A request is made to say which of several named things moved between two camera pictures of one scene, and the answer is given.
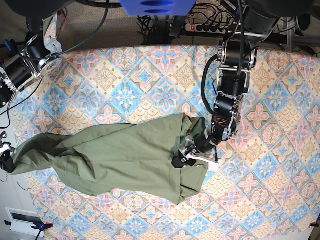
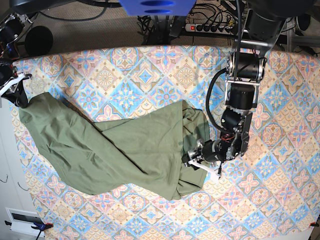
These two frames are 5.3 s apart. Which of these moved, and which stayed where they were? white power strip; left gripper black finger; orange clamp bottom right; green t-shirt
Moved: green t-shirt; left gripper black finger
Stayed: orange clamp bottom right; white power strip
